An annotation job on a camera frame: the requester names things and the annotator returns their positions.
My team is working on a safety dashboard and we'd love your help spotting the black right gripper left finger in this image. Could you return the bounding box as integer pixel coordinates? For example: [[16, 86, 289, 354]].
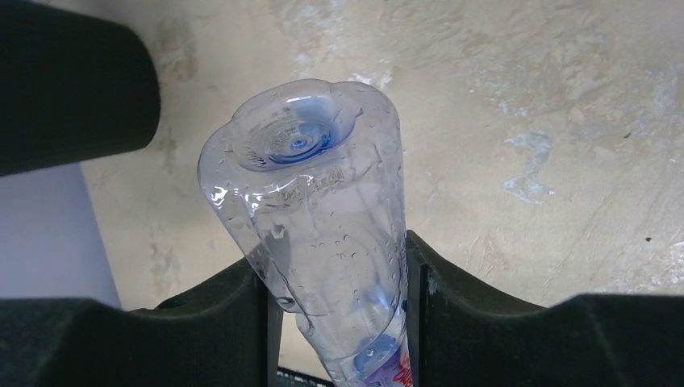
[[1, 260, 282, 386]]

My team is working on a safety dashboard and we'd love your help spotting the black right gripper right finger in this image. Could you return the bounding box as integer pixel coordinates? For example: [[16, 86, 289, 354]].
[[406, 232, 683, 386]]

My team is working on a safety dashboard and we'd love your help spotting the clear bottle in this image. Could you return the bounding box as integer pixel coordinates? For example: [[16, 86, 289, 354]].
[[198, 79, 413, 386]]

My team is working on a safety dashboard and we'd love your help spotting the black plastic waste bin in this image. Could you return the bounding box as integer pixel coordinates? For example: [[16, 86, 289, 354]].
[[1, 1, 161, 176]]

